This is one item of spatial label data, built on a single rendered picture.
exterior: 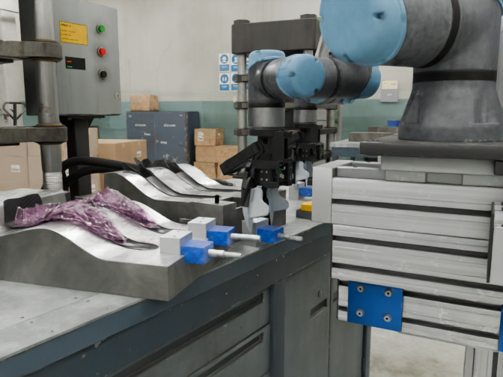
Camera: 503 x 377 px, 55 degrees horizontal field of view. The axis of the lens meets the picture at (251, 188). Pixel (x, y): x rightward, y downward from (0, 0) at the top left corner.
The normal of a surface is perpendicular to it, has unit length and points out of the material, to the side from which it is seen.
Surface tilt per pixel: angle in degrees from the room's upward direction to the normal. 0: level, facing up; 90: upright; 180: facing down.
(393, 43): 129
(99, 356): 90
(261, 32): 90
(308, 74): 90
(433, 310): 90
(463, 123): 73
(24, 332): 0
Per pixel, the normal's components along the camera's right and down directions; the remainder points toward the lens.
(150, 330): 0.82, 0.09
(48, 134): 0.32, 0.15
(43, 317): 0.00, -0.99
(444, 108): -0.46, -0.17
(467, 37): 0.40, 0.50
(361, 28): -0.86, 0.18
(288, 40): -0.39, 0.14
